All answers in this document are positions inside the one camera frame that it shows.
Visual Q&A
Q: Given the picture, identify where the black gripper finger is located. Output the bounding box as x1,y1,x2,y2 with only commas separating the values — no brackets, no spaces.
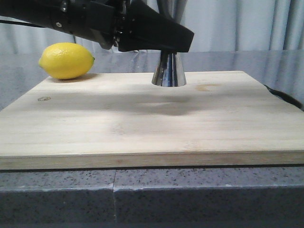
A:
118,0,194,53

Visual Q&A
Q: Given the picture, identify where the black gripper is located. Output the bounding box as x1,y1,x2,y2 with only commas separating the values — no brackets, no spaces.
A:
0,0,130,50

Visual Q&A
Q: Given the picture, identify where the steel double jigger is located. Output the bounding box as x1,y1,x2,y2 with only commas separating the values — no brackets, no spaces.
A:
152,51,187,87

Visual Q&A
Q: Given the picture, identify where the yellow lemon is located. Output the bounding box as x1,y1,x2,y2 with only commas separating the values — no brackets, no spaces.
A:
38,42,95,80

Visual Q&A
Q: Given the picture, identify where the grey curtain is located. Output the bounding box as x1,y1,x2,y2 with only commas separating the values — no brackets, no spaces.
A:
0,0,304,54

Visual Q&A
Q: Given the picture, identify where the wooden cutting board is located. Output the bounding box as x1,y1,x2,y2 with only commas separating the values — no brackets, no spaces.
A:
0,71,304,170

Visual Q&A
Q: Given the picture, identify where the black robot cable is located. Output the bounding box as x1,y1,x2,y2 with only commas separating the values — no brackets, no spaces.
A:
158,0,186,24

